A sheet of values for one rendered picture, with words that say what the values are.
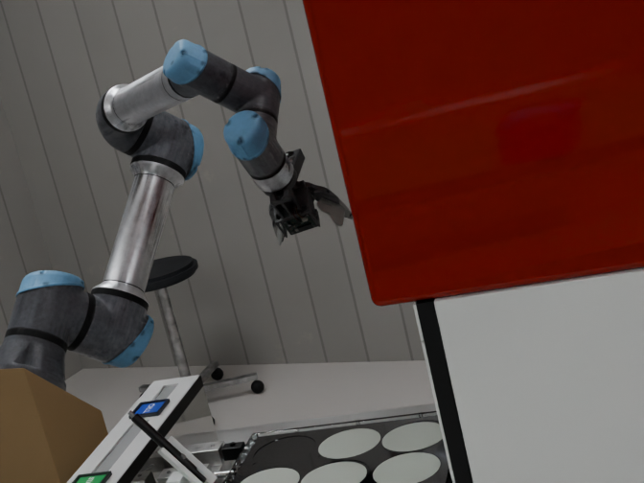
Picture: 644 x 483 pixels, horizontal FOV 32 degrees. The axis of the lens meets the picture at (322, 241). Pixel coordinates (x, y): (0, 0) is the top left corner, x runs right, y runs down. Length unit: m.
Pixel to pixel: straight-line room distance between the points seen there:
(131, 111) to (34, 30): 2.94
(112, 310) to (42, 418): 0.27
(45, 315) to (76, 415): 0.19
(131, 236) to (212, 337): 2.78
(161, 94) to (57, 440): 0.65
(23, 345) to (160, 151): 0.49
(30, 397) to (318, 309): 2.73
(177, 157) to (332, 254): 2.27
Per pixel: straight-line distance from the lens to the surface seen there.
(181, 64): 1.94
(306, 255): 4.58
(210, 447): 1.88
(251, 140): 1.91
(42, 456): 2.08
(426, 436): 1.75
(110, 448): 1.86
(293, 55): 4.36
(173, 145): 2.31
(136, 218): 2.26
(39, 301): 2.14
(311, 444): 1.81
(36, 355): 2.10
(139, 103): 2.13
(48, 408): 2.06
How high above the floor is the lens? 1.64
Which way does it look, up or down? 14 degrees down
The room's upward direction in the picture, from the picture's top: 13 degrees counter-clockwise
